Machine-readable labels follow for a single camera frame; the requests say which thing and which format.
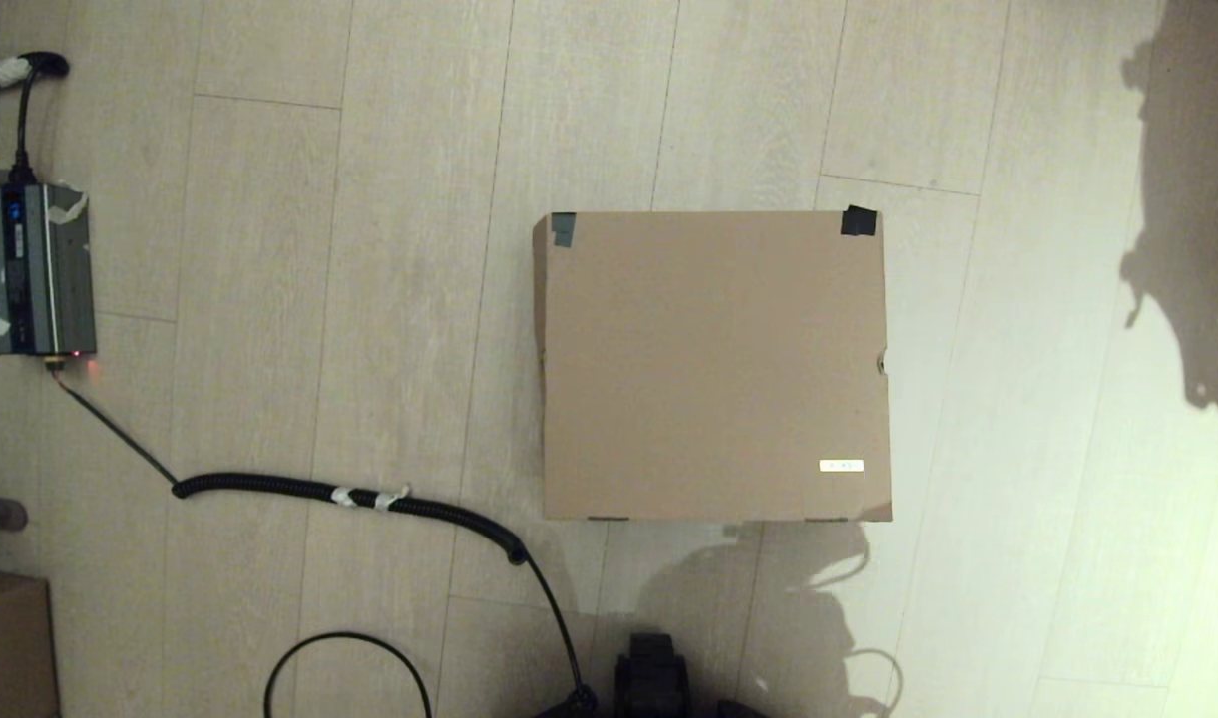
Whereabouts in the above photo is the brown cardboard shoe box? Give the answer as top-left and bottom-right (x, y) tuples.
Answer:
(532, 205), (894, 526)

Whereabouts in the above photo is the black grey robot base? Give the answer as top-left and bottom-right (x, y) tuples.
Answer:
(539, 631), (769, 718)

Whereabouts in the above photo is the small brown cardboard box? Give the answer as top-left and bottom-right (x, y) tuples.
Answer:
(0, 570), (59, 718)

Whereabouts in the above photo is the grey power supply unit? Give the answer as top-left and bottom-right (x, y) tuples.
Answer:
(0, 183), (98, 358)

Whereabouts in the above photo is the black corrugated cable conduit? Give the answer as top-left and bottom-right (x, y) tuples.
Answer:
(48, 359), (598, 718)

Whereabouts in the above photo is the thin black cable loop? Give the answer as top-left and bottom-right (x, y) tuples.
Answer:
(264, 631), (435, 718)

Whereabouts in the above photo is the black power cord with tape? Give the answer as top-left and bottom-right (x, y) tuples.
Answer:
(0, 52), (71, 187)

